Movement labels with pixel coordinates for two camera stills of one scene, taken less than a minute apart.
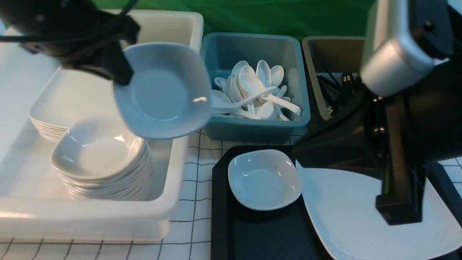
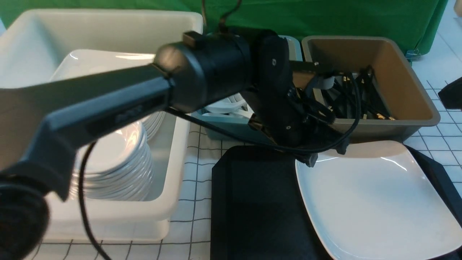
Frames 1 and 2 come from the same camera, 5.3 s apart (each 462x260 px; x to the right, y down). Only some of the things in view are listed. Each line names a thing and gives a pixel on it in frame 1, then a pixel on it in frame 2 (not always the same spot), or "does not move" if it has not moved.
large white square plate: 343,203 does not move
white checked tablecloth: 190,236 does not move
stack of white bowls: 101,160 does not move
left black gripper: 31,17 to 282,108
